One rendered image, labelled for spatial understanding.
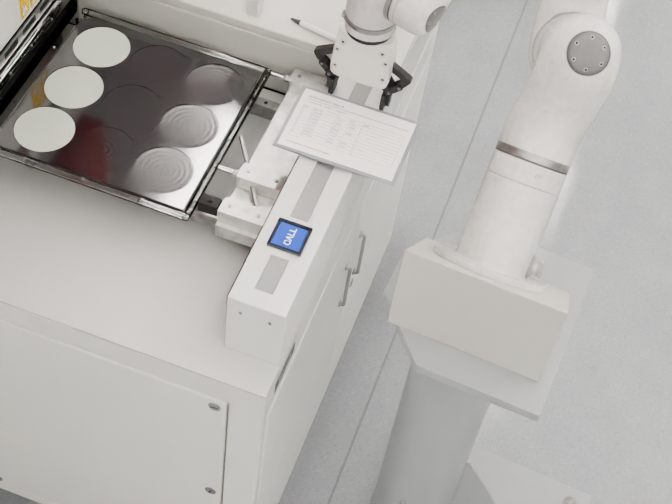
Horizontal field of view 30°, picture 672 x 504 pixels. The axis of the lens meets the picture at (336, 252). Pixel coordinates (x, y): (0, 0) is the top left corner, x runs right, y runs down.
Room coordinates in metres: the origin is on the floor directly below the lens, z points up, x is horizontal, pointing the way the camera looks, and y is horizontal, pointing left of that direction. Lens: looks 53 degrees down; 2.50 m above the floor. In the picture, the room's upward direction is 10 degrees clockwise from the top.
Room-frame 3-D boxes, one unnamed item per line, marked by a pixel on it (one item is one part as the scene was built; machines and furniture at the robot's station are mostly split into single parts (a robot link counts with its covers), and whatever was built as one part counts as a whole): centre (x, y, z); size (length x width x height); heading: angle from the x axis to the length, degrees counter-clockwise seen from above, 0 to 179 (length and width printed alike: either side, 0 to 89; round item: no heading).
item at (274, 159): (1.41, 0.13, 0.87); 0.36 x 0.08 x 0.03; 168
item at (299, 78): (1.58, 0.09, 0.89); 0.08 x 0.03 x 0.03; 78
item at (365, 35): (1.50, 0.01, 1.14); 0.09 x 0.08 x 0.03; 78
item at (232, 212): (1.26, 0.16, 0.89); 0.08 x 0.03 x 0.03; 78
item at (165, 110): (1.45, 0.39, 0.90); 0.34 x 0.34 x 0.01; 78
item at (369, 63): (1.50, 0.01, 1.08); 0.10 x 0.07 x 0.11; 78
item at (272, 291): (1.31, 0.05, 0.89); 0.55 x 0.09 x 0.14; 168
